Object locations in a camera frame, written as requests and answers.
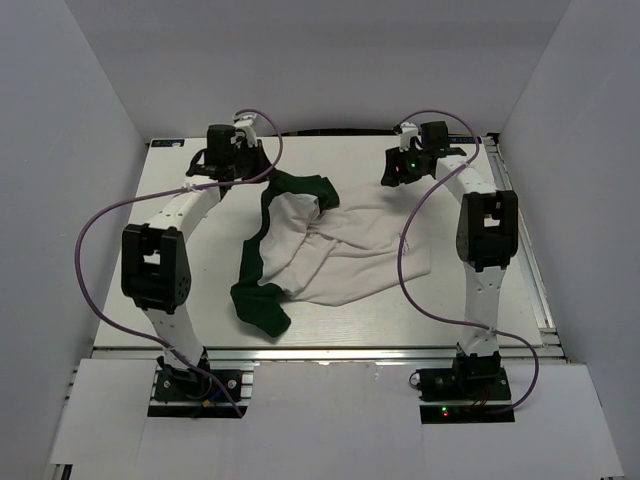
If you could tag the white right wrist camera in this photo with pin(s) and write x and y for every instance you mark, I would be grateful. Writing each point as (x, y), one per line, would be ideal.
(407, 132)

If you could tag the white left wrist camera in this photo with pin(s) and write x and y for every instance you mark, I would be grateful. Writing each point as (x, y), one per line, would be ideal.
(244, 124)

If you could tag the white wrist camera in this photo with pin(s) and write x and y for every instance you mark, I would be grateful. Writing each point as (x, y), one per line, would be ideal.
(244, 124)
(407, 132)

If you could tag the white green-sleeved t-shirt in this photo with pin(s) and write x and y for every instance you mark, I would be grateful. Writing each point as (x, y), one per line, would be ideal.
(323, 246)

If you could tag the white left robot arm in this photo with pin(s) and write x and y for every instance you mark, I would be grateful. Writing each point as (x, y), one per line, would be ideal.
(155, 270)

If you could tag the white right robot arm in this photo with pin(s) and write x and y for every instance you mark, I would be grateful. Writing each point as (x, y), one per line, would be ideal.
(486, 236)

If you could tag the blue table corner label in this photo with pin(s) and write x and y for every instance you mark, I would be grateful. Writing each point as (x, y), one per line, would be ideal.
(167, 143)

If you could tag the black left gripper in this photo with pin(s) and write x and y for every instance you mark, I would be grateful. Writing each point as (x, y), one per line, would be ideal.
(257, 153)

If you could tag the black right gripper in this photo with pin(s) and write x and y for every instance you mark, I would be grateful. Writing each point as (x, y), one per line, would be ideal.
(394, 159)

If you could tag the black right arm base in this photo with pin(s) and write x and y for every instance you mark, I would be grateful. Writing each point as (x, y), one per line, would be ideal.
(444, 400)

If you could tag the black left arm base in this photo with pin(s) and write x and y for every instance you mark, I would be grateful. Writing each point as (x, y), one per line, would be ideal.
(187, 394)

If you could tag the blue right corner label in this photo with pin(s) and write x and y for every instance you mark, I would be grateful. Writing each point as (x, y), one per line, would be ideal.
(465, 140)

